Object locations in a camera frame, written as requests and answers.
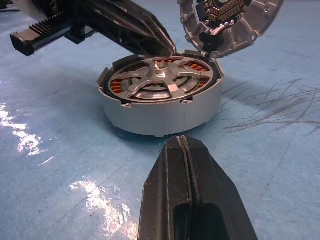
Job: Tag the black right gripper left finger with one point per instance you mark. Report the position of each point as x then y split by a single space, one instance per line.
165 200

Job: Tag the silver spoked rotor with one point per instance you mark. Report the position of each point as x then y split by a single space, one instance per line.
160 82

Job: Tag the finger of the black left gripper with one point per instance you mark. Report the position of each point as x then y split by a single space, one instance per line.
137 27

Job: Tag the silver round motor housing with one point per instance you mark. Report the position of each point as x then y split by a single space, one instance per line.
162 116

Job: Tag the blue table cover sheet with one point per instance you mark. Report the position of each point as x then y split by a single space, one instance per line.
62 125

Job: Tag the hinged motor housing lid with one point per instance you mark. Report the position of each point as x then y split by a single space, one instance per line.
250 30

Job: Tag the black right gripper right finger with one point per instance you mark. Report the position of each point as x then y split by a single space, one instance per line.
220 205

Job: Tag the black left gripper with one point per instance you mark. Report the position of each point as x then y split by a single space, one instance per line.
50 32

